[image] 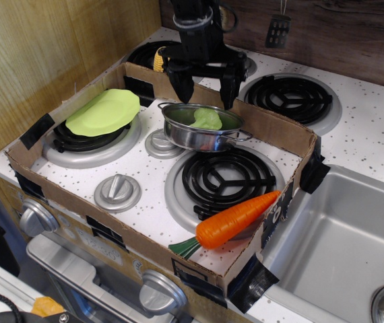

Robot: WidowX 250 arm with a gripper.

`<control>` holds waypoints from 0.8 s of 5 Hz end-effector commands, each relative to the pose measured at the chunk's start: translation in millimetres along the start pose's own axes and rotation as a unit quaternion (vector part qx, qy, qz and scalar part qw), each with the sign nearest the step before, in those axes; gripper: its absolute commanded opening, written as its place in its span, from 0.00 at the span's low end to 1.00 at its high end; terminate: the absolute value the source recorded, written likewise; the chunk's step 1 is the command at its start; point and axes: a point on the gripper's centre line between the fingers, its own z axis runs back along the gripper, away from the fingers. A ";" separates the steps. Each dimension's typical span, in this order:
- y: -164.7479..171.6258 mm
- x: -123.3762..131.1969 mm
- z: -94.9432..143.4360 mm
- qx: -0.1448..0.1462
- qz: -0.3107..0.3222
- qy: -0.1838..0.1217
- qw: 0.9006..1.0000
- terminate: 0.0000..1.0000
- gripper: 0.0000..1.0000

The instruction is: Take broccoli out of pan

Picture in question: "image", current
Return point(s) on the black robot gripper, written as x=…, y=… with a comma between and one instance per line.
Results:
x=203, y=53

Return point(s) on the light green toy broccoli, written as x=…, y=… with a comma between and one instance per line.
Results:
x=206, y=118

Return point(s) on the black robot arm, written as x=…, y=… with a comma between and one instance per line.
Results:
x=197, y=14

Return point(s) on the small steel pan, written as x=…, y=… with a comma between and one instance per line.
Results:
x=179, y=120

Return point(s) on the yellow toy corn cob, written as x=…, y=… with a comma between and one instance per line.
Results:
x=160, y=60

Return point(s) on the back left black burner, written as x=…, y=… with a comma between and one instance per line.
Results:
x=144, y=54

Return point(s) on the black burner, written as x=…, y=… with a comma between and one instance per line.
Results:
x=201, y=185
x=144, y=54
x=63, y=148
x=301, y=98

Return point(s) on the silver stovetop knob middle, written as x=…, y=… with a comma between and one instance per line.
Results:
x=158, y=146

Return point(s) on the hanging metal spatula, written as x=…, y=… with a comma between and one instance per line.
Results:
x=279, y=27

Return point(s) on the back right black burner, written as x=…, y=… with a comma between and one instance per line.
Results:
x=301, y=98

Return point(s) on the front right black burner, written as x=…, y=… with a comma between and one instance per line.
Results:
x=201, y=185

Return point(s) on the light green plastic plate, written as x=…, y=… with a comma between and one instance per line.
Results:
x=104, y=114

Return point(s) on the orange toy carrot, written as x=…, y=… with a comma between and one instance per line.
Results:
x=225, y=225

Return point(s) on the silver stovetop knob front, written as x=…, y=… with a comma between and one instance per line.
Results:
x=117, y=194

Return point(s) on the front left black burner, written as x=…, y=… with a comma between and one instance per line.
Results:
x=63, y=148

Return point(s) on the grey sink basin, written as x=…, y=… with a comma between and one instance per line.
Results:
x=328, y=255

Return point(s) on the right oven front knob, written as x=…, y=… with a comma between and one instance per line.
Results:
x=159, y=295

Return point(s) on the oven knob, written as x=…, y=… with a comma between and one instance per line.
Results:
x=36, y=219
x=159, y=295

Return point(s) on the left oven front knob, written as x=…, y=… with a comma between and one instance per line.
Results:
x=36, y=219

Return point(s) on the orange tape piece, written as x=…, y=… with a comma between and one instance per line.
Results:
x=46, y=306

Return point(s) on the silver oven door handle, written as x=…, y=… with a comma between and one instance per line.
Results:
x=92, y=289

